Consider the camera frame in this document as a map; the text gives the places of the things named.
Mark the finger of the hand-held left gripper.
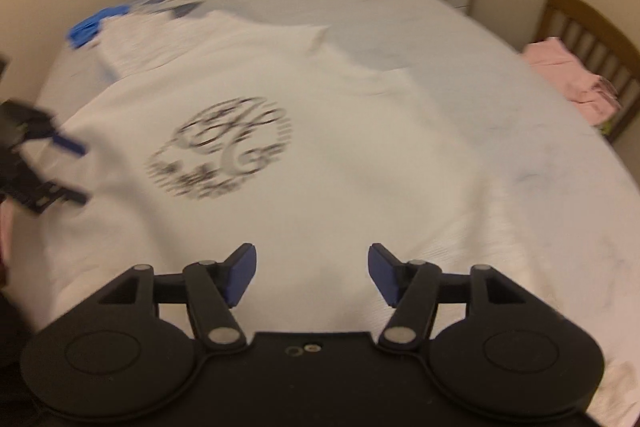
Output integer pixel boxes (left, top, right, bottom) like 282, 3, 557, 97
30, 107, 88, 156
10, 179, 89, 214

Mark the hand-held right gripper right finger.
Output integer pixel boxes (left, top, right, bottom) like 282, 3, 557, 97
367, 242, 531, 350

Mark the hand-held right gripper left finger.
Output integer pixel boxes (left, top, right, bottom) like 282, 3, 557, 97
97, 242, 258, 349

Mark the white printed sweatshirt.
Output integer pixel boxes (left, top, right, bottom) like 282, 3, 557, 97
7, 10, 506, 343

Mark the stack of pink clothes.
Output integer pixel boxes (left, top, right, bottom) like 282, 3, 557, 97
522, 37, 621, 126

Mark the blue tape piece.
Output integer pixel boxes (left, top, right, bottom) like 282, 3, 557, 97
67, 5, 132, 50

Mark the wooden slatted chair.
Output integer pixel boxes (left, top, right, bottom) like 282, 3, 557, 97
532, 0, 640, 142

